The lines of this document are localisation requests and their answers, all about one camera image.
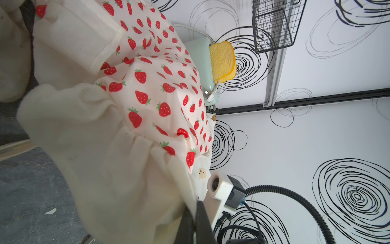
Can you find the strawberry print pillow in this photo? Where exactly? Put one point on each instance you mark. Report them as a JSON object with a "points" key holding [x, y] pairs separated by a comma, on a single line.
{"points": [[120, 111]]}

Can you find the front yellow toast slice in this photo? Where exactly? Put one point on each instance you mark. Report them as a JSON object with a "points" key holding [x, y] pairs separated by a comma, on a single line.
{"points": [[222, 59]]}

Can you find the cream bear pillowcase right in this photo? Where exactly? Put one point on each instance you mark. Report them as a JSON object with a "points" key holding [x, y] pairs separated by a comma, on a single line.
{"points": [[201, 170]]}

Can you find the black wire basket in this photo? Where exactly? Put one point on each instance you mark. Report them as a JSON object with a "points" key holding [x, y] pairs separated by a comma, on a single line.
{"points": [[275, 23]]}

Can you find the mint green toaster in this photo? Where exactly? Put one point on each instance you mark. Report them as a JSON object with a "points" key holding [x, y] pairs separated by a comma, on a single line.
{"points": [[200, 53]]}

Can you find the rear yellow toast slice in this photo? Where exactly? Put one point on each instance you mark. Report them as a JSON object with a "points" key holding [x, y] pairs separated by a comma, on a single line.
{"points": [[229, 76]]}

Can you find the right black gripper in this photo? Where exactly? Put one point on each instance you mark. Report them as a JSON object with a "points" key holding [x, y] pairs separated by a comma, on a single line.
{"points": [[241, 228]]}

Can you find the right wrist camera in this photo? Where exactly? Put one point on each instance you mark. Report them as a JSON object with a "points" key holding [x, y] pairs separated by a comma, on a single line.
{"points": [[225, 195]]}

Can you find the yellow toast slice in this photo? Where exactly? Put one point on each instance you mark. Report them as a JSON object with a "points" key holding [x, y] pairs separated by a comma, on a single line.
{"points": [[229, 76], [222, 59]]}

